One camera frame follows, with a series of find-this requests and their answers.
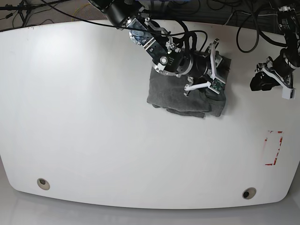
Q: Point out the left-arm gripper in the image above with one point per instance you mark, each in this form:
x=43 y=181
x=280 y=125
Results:
x=272 y=73

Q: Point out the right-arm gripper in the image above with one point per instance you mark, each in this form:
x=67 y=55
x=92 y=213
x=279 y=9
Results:
x=203 y=74

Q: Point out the grey T-shirt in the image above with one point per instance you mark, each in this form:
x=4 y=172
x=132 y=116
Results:
x=167 y=92

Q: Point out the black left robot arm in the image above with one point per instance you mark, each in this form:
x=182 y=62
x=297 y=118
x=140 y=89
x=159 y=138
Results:
x=289 y=25

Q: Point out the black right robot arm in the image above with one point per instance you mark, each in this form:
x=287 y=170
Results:
x=170 y=56

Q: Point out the red tape rectangle marking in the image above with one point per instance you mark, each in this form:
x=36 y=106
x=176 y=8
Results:
x=271 y=148

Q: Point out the black tripod stand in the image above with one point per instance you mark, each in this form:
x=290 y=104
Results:
x=23 y=9

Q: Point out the right table cable grommet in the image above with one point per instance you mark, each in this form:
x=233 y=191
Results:
x=249 y=193

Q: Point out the table cable grommet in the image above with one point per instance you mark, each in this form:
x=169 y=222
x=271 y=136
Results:
x=249 y=193
x=43 y=184

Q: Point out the left table cable grommet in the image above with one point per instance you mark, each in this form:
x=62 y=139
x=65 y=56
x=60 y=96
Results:
x=43 y=184

